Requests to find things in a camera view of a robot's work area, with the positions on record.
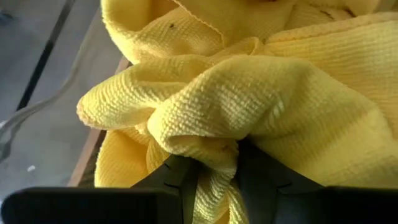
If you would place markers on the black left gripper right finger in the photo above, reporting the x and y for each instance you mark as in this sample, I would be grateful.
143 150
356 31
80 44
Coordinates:
311 207

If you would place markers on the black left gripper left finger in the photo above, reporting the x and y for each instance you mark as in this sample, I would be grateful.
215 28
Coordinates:
109 207

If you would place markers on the white floor scrap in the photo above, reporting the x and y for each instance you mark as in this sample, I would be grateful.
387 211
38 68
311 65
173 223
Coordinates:
31 168

